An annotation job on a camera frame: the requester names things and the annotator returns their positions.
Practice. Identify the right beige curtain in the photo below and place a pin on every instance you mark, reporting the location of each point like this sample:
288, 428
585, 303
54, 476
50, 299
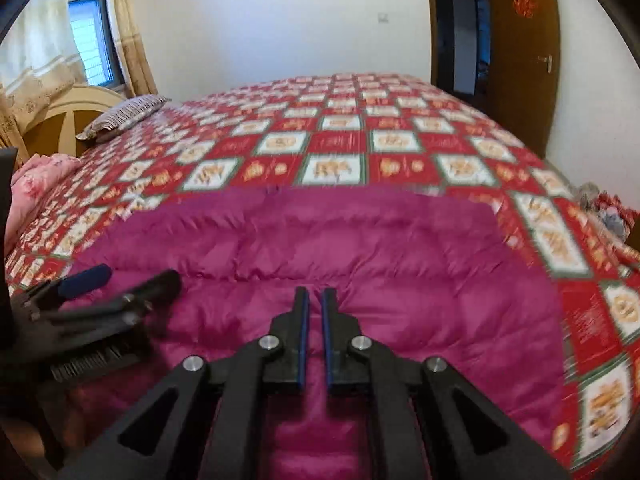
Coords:
129, 48

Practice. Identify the left beige curtain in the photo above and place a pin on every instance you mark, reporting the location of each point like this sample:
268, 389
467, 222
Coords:
39, 61

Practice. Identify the magenta puffer jacket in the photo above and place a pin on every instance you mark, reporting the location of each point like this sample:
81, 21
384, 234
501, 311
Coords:
422, 275

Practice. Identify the red patterned bedspread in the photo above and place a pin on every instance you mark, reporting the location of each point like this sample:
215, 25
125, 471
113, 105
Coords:
359, 131

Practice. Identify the brown wooden door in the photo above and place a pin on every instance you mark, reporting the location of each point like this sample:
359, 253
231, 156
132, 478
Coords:
521, 95

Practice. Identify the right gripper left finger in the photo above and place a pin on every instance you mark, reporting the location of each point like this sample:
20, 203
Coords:
204, 419

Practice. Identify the clothes pile on floor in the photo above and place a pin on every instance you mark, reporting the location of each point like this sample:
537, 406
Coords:
617, 224

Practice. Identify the dark wooden door frame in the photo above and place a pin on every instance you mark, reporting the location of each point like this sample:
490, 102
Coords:
461, 35

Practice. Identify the window with dark frame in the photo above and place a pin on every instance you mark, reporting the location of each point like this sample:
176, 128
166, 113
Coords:
94, 41

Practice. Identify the metal door handle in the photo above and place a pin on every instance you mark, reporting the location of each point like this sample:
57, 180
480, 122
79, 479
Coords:
548, 62

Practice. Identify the striped grey pillow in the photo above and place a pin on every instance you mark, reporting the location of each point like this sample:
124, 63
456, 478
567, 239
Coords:
121, 118

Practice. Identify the pink floral folded blanket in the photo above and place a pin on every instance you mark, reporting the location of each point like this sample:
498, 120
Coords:
30, 186

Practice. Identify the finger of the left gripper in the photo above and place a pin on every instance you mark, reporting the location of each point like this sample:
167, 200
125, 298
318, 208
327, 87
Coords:
159, 291
51, 295

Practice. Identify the red door decoration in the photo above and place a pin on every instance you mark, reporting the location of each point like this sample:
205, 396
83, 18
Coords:
525, 8

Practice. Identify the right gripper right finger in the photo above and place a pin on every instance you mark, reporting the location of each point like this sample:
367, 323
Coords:
425, 420

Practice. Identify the beige curtain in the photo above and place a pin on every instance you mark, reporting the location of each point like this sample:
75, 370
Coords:
129, 48
39, 61

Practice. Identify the beige wooden headboard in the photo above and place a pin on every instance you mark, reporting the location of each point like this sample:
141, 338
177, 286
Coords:
54, 129

